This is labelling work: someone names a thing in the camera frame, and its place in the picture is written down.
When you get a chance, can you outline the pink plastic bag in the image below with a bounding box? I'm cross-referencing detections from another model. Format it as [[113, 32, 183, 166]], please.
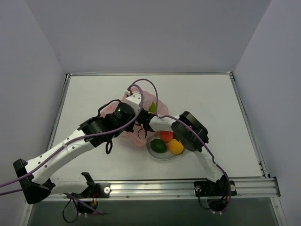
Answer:
[[100, 89, 170, 147]]

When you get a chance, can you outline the green fake lime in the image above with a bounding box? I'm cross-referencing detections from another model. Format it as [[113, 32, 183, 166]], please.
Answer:
[[150, 138, 167, 153]]

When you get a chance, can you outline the orange fake peach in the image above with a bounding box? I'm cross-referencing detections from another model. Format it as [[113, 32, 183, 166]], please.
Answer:
[[166, 139, 184, 155]]

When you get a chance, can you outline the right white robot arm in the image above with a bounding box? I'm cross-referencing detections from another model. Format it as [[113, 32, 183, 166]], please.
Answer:
[[136, 110, 230, 186]]

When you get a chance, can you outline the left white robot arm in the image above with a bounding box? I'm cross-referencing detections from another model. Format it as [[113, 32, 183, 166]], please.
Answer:
[[13, 102, 141, 204]]

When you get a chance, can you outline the white oval plate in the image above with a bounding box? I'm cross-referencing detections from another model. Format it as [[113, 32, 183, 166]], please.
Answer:
[[146, 131, 188, 161]]

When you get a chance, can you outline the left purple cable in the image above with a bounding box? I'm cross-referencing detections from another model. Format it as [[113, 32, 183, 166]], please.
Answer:
[[0, 83, 144, 196]]

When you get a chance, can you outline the purple cable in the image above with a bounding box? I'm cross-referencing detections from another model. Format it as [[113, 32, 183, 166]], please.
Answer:
[[0, 83, 144, 196], [130, 79, 232, 210]]

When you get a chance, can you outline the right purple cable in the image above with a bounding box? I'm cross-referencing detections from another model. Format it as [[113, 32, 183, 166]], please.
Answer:
[[130, 79, 232, 210]]

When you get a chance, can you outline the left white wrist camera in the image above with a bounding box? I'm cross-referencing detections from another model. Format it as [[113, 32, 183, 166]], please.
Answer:
[[124, 90, 141, 113]]

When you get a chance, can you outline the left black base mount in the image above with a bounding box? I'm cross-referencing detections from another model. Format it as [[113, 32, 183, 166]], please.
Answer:
[[81, 182, 111, 198]]

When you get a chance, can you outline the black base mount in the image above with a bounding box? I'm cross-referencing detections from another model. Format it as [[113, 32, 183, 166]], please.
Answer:
[[81, 182, 111, 198], [194, 180, 237, 197]]

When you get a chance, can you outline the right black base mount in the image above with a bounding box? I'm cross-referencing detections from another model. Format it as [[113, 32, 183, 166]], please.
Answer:
[[194, 180, 237, 197]]

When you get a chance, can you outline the aluminium front rail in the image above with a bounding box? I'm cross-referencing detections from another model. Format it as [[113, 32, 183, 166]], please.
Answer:
[[44, 177, 281, 201]]

